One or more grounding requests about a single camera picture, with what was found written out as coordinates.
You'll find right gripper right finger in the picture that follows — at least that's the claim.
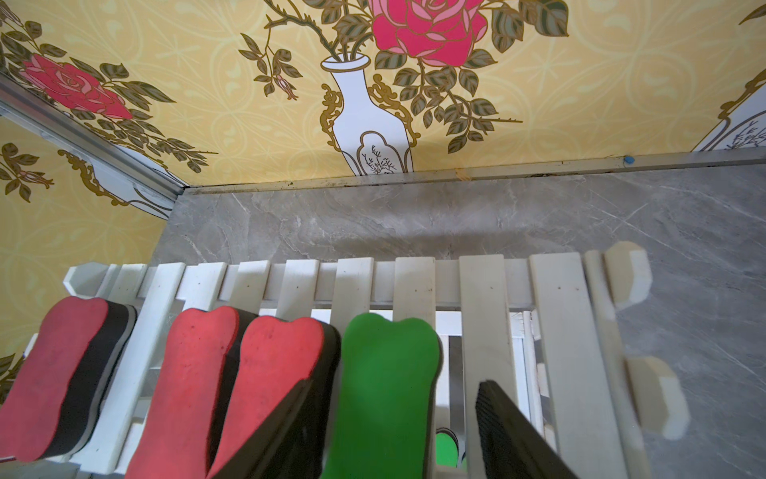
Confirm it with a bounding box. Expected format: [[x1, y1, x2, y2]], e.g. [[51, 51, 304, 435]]
[[475, 380, 576, 479]]

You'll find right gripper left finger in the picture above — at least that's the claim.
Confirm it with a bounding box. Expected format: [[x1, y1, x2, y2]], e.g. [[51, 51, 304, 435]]
[[213, 379, 326, 478]]

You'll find red eraser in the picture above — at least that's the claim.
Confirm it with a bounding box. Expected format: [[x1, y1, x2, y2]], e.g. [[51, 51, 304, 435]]
[[209, 317, 340, 478], [126, 307, 257, 478], [1, 297, 137, 462]]

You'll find green eraser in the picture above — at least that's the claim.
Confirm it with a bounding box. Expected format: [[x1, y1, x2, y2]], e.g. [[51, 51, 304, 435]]
[[435, 427, 461, 468], [322, 313, 443, 478]]

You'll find white two-tier slatted shelf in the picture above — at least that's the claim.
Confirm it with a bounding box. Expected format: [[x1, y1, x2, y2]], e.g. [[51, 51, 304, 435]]
[[1, 241, 690, 478]]

